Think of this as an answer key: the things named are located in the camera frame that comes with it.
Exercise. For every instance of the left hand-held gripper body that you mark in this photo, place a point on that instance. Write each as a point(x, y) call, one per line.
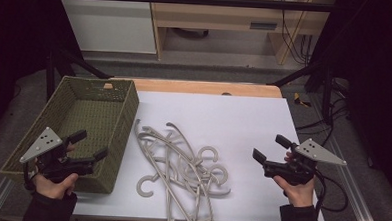
point(42, 144)

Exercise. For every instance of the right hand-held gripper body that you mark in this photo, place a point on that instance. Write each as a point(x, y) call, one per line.
point(319, 152)

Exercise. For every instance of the green woven basket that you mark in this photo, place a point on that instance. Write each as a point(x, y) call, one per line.
point(93, 116)

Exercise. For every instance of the pile of white hangers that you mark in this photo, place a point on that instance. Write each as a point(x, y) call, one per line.
point(226, 174)

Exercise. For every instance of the beige plastic hanger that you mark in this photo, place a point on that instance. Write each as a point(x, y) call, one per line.
point(209, 147)
point(139, 188)
point(168, 206)

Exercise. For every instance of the person's left hand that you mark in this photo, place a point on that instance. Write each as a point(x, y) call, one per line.
point(53, 188)

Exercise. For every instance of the person's right hand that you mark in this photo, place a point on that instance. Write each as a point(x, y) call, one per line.
point(298, 195)

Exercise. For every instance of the yellow and black tool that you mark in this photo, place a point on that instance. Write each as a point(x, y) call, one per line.
point(299, 101)

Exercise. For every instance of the black metal stand strut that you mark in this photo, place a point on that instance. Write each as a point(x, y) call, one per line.
point(295, 75)
point(82, 64)

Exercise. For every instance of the dark curtain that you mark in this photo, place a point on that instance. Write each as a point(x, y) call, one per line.
point(376, 65)
point(17, 32)

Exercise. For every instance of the white cabinet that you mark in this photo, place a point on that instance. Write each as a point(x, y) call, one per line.
point(111, 23)

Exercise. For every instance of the grey wheeled base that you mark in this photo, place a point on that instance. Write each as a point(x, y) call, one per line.
point(190, 33)

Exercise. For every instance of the light wooden desk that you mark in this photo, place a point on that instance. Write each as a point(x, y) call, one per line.
point(214, 16)

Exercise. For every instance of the black horizontal frame bar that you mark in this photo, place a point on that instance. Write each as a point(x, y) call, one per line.
point(189, 0)

